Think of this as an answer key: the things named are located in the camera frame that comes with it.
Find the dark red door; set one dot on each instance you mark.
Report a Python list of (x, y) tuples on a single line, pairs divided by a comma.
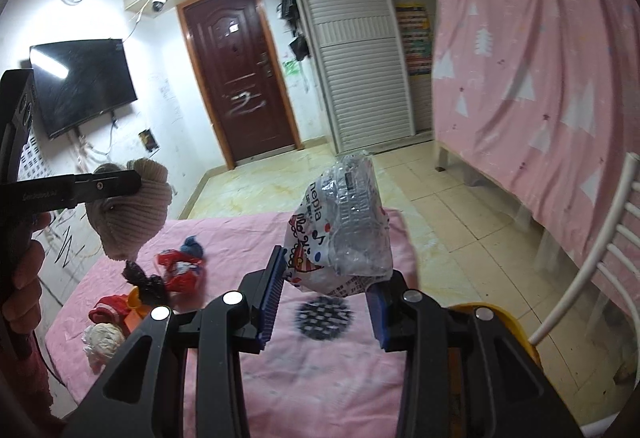
[(240, 73)]

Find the beige knit hat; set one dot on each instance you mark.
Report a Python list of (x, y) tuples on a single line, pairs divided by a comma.
[(132, 223)]

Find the person's left forearm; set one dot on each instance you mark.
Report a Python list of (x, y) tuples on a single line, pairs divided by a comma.
[(20, 378)]

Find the yellow plastic bucket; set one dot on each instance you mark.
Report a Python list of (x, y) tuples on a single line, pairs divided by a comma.
[(505, 318)]

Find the white shutter wardrobe door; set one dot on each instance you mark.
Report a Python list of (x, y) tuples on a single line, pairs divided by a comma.
[(355, 43)]

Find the orange box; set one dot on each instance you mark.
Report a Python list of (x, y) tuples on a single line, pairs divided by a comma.
[(134, 320)]

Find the pink tree-print bed curtain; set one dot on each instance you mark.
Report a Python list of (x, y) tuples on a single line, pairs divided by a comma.
[(530, 68)]

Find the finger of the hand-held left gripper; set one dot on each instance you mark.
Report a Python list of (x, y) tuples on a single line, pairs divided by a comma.
[(107, 187)]

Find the blue pompom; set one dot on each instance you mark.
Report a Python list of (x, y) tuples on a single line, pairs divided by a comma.
[(192, 248)]

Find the wall socket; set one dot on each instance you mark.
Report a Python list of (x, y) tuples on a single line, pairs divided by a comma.
[(148, 140)]

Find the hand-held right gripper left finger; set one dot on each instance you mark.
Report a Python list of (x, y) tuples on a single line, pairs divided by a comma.
[(272, 290)]

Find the yellow lid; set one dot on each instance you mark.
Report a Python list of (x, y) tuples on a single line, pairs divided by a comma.
[(135, 298)]

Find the person's left hand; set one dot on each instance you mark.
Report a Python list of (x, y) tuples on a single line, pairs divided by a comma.
[(22, 290)]

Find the black wall television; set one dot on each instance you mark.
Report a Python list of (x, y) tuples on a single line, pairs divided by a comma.
[(82, 85)]

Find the clear printed plastic wrapper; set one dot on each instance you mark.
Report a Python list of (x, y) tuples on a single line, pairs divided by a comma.
[(340, 228)]

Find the colourful chart poster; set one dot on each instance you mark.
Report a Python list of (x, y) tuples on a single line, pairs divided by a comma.
[(414, 40)]

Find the white perforated panel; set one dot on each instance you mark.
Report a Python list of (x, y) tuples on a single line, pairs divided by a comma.
[(37, 158)]

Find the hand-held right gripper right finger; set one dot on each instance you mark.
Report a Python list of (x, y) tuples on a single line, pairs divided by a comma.
[(376, 318)]

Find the white crumpled ball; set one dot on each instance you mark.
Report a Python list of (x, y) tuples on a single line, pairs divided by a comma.
[(102, 343)]

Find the white metal chair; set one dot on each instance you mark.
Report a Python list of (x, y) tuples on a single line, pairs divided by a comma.
[(607, 238)]

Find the pink tablecloth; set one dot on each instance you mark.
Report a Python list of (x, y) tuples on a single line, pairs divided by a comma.
[(320, 383)]

